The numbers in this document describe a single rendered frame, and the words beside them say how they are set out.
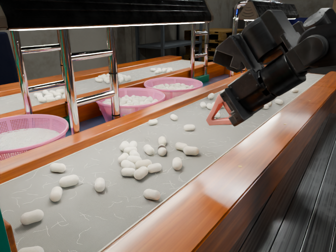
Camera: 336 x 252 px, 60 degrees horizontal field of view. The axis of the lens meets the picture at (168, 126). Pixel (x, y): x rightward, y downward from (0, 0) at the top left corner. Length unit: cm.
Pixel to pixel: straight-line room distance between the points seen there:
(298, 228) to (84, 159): 48
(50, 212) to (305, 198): 54
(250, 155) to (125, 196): 29
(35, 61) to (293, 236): 320
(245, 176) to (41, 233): 37
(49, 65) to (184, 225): 325
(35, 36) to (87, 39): 71
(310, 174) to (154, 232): 52
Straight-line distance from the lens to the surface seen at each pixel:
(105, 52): 85
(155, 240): 44
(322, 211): 72
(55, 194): 58
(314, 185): 81
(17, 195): 64
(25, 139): 90
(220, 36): 485
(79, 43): 385
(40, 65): 354
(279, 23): 52
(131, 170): 62
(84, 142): 77
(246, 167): 63
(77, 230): 51
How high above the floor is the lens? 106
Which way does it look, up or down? 21 degrees down
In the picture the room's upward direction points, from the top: straight up
